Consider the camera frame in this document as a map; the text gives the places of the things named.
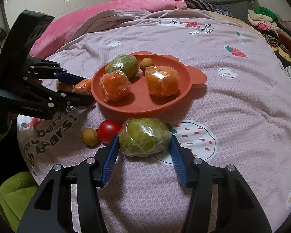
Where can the red cherry tomato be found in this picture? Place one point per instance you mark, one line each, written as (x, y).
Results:
(107, 129)

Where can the green sleeve forearm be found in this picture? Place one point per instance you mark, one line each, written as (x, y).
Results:
(15, 195)

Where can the wrapped green fruit on plate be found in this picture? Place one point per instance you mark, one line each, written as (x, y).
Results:
(127, 64)

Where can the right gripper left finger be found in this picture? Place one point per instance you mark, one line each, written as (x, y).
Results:
(50, 208)

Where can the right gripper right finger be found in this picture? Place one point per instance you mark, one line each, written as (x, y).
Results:
(238, 207)

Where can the pile of folded clothes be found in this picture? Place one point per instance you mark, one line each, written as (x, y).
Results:
(274, 30)

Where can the striped dark pillow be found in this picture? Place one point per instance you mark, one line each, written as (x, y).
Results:
(199, 5)

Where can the small brown longan on plate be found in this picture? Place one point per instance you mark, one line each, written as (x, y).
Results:
(146, 62)

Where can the green fruit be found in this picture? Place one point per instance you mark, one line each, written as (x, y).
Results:
(143, 137)
(127, 64)

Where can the green fruit front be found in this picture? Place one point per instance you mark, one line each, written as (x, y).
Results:
(143, 137)

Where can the wrapped orange left plate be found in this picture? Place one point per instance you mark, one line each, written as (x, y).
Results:
(114, 86)

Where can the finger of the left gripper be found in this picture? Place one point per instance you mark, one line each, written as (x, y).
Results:
(63, 99)
(65, 76)

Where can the small yellow-brown longan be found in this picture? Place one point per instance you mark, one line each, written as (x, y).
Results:
(89, 137)

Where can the orange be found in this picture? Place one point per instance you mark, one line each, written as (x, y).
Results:
(83, 87)

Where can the wrapped orange right plate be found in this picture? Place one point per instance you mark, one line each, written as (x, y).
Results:
(162, 81)

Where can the wrapped orange plate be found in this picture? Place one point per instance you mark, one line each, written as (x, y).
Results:
(114, 86)
(162, 81)

